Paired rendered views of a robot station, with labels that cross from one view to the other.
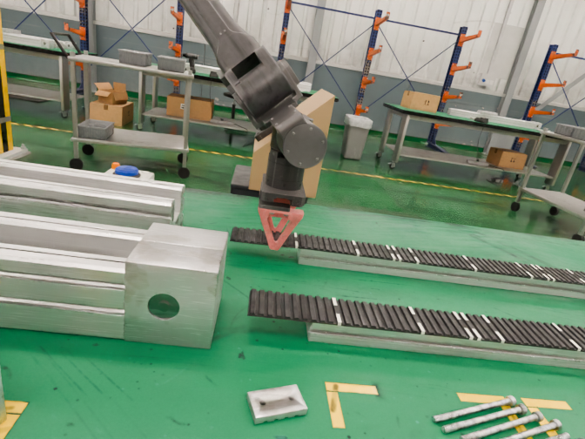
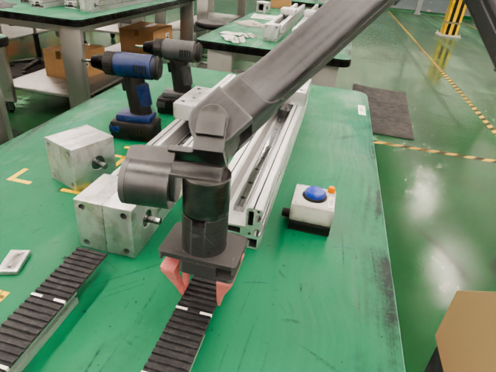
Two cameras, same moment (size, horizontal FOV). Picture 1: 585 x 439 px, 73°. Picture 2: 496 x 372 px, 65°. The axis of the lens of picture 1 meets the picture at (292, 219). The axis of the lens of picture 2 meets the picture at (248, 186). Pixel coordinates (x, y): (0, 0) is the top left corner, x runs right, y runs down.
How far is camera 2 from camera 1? 0.84 m
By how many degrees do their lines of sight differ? 93
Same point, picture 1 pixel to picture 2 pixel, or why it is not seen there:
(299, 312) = (63, 274)
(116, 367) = not seen: hidden behind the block
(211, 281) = (76, 202)
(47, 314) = not seen: hidden behind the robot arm
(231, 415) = (24, 246)
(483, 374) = not seen: outside the picture
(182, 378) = (65, 233)
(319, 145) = (120, 184)
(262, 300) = (87, 255)
